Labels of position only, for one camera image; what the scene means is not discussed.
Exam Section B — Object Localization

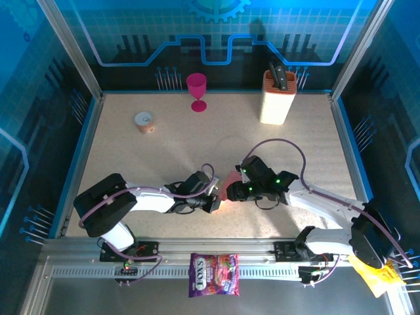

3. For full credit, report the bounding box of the purple candy bag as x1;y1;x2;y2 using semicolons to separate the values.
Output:
188;252;240;298

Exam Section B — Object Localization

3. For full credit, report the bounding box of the cream knife block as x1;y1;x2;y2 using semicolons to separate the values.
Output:
259;70;298;125

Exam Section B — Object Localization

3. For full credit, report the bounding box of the small tin can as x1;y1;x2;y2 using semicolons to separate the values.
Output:
134;111;155;135

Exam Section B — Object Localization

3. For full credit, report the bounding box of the small controller board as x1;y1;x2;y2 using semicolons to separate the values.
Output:
114;262;139;287
297;265;329;289

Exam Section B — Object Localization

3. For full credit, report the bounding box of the pink plastic goblet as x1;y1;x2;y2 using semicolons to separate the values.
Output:
186;73;208;114

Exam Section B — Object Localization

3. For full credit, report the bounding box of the yellow plastic bag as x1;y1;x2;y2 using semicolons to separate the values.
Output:
347;254;407;299

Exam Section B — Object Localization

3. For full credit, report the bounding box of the aluminium front rail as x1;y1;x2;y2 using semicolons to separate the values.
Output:
41;238;394;266

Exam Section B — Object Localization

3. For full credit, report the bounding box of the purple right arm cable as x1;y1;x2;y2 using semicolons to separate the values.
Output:
244;138;414;288

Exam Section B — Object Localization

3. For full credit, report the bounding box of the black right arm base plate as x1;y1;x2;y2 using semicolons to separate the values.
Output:
274;241;335;263

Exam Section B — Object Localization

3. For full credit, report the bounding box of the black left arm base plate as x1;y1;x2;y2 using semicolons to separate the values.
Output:
99;241;161;263

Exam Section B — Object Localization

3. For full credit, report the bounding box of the slotted cable duct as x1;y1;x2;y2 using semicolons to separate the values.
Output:
51;265;305;280

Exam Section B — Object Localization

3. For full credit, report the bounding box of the black handled knife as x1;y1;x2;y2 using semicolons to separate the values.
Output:
268;62;280;89
275;67;289;92

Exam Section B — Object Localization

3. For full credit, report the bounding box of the aluminium frame post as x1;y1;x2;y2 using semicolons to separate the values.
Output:
329;0;394;101
36;0;105;101

